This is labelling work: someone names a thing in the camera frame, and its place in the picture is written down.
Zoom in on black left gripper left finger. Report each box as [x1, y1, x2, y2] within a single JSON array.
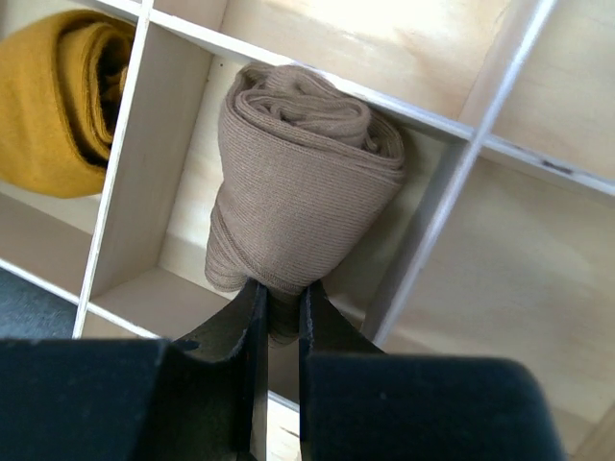
[[1, 281, 267, 460]]

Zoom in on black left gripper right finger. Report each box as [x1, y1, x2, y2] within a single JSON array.
[[299, 282, 565, 460]]

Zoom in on tan ribbed sock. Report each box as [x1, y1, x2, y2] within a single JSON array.
[[205, 63, 406, 345]]

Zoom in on wooden compartment tray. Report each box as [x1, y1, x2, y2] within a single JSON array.
[[1, 1, 614, 460]]

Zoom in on rolled orange sock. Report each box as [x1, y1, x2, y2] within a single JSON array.
[[1, 10, 135, 199]]

